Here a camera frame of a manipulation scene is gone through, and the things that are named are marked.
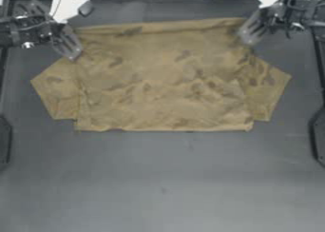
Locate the tan camouflage t-shirt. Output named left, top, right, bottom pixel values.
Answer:
left=29, top=17, right=292, bottom=133

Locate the black side bracket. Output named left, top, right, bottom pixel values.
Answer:
left=0, top=114, right=12, bottom=172
left=310, top=108, right=325, bottom=167

